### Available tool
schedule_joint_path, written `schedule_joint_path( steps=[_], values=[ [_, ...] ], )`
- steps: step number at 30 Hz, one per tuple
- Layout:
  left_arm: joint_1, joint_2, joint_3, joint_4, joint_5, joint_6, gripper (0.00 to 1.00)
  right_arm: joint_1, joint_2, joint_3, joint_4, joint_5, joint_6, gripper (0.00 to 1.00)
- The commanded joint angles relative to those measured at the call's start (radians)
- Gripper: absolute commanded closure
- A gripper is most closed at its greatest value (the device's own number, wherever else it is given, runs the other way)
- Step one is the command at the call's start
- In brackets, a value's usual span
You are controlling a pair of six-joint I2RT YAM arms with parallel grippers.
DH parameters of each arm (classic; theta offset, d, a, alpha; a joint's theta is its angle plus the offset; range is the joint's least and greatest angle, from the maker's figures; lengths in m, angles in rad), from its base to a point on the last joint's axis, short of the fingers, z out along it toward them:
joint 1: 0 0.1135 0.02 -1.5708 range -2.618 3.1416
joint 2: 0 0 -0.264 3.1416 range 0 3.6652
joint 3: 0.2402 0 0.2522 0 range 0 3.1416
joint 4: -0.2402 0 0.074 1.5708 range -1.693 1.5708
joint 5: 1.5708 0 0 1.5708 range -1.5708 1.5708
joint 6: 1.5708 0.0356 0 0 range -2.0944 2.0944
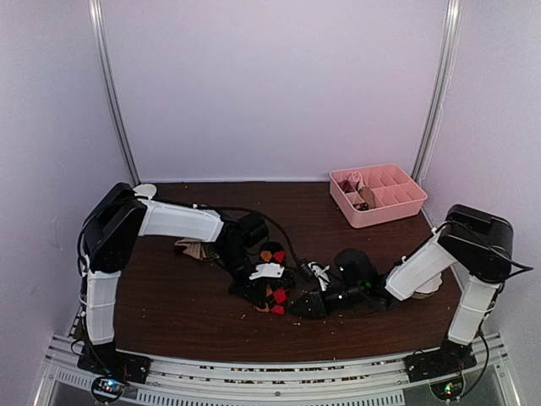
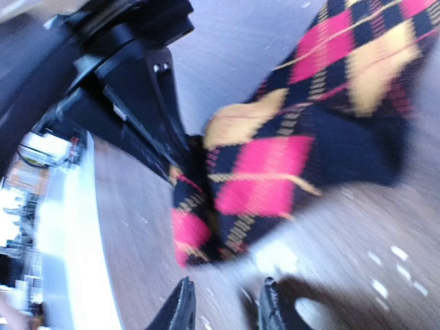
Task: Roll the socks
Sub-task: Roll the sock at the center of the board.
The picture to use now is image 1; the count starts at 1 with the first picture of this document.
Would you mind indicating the rolled socks in box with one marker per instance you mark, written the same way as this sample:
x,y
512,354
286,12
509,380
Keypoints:
x,y
358,192

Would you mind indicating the argyle black red orange sock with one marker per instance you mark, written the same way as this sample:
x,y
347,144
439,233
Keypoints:
x,y
277,287

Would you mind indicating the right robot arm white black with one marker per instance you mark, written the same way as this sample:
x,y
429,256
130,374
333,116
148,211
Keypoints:
x,y
480,242

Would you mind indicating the left aluminium frame post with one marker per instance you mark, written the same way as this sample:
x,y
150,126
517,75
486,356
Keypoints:
x,y
99,32

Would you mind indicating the aluminium frame post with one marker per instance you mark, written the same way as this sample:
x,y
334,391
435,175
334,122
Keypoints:
x,y
99,32
441,82

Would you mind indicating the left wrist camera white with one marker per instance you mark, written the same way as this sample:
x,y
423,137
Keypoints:
x,y
267,270

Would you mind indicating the right aluminium frame post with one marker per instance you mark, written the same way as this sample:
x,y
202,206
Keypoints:
x,y
441,82

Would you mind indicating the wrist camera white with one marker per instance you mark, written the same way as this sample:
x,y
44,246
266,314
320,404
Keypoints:
x,y
321,273
267,270

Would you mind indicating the pink divided organizer box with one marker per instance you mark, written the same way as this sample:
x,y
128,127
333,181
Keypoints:
x,y
397,195

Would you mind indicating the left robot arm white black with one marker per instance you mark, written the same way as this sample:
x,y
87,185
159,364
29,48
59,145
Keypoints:
x,y
237,236

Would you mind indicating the white scalloped bowl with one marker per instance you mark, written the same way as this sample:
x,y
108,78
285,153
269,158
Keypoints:
x,y
429,288

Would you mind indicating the dark bowl white inside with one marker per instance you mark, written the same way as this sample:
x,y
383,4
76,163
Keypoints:
x,y
146,190

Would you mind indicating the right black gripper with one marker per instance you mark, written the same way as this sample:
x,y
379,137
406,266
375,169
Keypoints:
x,y
317,308

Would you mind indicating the striped beige green sock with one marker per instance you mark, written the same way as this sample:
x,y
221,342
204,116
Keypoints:
x,y
201,251

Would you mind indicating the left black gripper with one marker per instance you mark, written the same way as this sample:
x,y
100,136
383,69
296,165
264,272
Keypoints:
x,y
248,291

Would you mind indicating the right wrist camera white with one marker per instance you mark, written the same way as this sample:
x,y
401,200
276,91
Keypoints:
x,y
321,273

